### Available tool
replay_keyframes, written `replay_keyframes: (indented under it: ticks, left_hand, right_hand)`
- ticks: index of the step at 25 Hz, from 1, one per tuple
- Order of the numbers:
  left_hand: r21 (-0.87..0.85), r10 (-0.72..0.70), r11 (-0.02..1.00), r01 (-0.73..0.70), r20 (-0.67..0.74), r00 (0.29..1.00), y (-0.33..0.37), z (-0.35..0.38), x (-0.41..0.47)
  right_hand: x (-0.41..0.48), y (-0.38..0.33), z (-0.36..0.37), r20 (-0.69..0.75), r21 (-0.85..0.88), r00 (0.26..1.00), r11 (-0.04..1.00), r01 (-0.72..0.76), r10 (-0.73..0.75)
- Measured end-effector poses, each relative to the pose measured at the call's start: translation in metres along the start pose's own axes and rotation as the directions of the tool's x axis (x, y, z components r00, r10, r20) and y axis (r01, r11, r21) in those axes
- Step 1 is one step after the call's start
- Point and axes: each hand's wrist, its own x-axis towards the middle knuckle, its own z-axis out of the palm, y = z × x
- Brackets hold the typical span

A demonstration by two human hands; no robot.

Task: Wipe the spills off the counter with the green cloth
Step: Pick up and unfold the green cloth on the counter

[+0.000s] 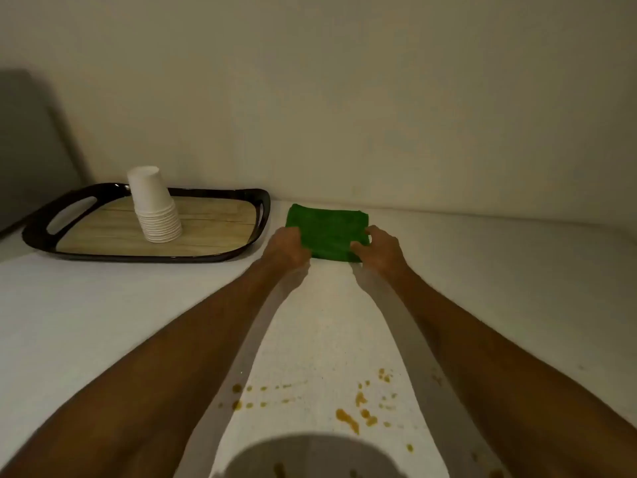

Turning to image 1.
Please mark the person's right hand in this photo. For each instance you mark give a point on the person's right hand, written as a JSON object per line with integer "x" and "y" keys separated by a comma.
{"x": 385, "y": 253}

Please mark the person's left hand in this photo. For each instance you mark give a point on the person's left hand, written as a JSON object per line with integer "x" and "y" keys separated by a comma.
{"x": 283, "y": 251}

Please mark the person's left thumb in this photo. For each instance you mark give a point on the person's left thumb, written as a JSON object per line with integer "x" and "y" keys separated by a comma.
{"x": 305, "y": 256}

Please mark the person's right thumb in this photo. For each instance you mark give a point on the person's right thumb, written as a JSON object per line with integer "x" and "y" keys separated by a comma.
{"x": 359, "y": 248}

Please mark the green cleaning cloth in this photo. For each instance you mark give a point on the green cleaning cloth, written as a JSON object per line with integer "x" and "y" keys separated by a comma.
{"x": 328, "y": 228}

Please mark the person's left forearm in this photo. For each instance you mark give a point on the person's left forearm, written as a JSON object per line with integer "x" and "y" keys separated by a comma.
{"x": 164, "y": 363}

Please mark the person's right forearm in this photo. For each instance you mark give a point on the person's right forearm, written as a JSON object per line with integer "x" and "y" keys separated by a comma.
{"x": 497, "y": 373}

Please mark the black tray with wooden base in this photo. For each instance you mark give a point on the black tray with wooden base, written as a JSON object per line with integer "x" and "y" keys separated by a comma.
{"x": 209, "y": 228}

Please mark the stack of white paper cups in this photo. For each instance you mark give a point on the stack of white paper cups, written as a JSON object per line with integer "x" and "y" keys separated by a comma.
{"x": 152, "y": 204}

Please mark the brown sauce spill stains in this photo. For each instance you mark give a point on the brown sauce spill stains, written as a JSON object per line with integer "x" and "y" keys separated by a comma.
{"x": 347, "y": 419}

